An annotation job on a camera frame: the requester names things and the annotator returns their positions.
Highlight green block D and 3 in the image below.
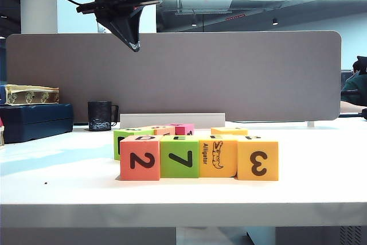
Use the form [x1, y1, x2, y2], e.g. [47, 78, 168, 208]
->
[114, 129, 156, 161]

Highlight black mug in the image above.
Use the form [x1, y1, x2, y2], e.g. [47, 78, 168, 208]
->
[87, 100, 119, 132]

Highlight yellow block E and alligator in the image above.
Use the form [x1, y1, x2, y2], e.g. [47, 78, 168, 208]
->
[198, 135, 239, 178]

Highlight grey-brown desk divider panel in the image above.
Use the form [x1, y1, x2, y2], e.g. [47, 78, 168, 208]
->
[5, 30, 342, 122]

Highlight red ceiling sign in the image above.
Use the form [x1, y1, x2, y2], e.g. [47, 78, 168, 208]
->
[225, 13, 246, 22]

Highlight magenta block 4 and B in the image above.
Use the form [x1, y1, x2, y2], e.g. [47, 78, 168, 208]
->
[166, 123, 196, 137]

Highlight salmon block 3 and xylophone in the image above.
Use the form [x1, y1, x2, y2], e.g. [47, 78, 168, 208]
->
[154, 125, 176, 137]

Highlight yellow block T and 9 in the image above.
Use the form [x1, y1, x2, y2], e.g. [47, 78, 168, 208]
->
[211, 126, 249, 137]

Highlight salmon block D and 2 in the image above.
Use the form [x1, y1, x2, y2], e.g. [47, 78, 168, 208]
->
[119, 135, 162, 181]

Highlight dark blue case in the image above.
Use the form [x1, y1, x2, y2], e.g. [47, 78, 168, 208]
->
[0, 103, 74, 145]

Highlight wall poster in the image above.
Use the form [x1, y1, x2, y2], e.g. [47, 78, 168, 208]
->
[96, 17, 112, 34]

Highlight green block E and 7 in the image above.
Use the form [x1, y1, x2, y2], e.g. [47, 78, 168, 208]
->
[159, 135, 201, 179]

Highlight yellow block P and 3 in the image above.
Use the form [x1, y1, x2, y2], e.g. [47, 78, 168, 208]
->
[236, 135, 280, 182]

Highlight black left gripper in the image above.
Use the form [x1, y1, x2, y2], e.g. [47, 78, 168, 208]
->
[76, 0, 161, 53]

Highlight person in dark green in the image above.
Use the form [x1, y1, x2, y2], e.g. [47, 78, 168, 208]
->
[341, 55, 367, 114]

